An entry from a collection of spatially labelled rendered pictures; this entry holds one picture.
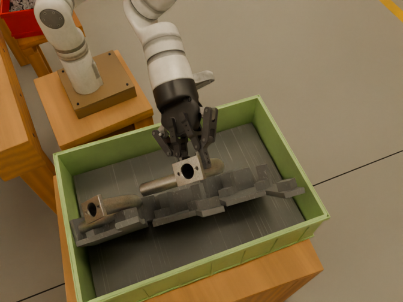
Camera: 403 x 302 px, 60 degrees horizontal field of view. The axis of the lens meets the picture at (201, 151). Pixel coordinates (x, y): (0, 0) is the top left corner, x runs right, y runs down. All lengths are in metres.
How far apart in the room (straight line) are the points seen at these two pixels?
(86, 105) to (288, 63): 1.72
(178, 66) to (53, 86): 0.81
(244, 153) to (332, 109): 1.38
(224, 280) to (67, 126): 0.68
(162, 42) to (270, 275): 0.68
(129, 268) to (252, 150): 0.49
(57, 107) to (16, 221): 0.99
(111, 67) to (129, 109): 0.17
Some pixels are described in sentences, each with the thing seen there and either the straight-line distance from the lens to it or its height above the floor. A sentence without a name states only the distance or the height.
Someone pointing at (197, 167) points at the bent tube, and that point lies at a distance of 0.57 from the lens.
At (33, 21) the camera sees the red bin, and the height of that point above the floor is 0.87.
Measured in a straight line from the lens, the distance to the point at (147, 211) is 0.90.
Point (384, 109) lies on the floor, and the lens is 2.54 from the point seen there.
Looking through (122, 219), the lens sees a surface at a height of 1.14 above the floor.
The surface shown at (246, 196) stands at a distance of 0.83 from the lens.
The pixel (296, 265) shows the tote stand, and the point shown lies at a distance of 1.05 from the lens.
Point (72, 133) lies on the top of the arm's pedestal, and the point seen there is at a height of 0.85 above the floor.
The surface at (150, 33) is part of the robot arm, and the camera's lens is 0.63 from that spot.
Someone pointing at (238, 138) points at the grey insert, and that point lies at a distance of 1.12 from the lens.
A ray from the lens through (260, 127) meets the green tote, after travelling 1.12.
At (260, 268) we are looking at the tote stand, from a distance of 1.03.
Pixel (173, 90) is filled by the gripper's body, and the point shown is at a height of 1.34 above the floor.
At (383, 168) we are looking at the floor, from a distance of 2.28.
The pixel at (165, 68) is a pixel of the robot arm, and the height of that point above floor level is 1.36.
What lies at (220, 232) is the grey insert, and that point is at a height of 0.85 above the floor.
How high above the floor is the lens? 1.78
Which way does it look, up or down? 59 degrees down
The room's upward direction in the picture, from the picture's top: straight up
